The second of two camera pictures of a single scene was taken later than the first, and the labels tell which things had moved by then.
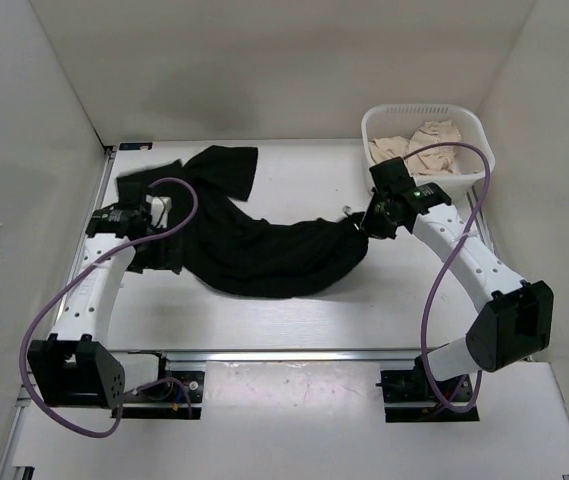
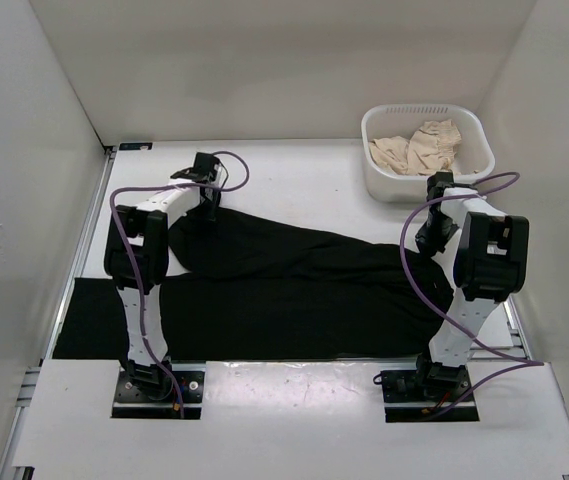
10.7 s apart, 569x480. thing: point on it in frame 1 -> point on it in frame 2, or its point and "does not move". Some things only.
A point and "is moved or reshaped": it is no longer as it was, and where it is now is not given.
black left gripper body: (151, 230) -> (214, 193)
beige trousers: (431, 159) does not move
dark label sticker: (135, 146) does not move
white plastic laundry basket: (392, 131) does not move
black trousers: (229, 247) is moved or reshaped
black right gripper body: (376, 221) -> (434, 234)
